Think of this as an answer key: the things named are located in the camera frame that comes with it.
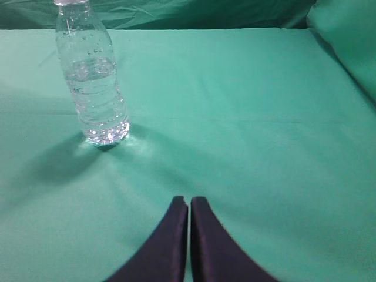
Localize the green table cloth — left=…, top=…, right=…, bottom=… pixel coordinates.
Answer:
left=1, top=28, right=375, bottom=281

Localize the clear plastic water bottle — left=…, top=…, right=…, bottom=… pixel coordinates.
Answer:
left=54, top=1, right=130, bottom=146

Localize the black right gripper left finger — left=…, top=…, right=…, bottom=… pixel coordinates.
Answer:
left=107, top=196, right=188, bottom=282

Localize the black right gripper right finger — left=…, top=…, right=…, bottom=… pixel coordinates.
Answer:
left=190, top=197, right=277, bottom=282

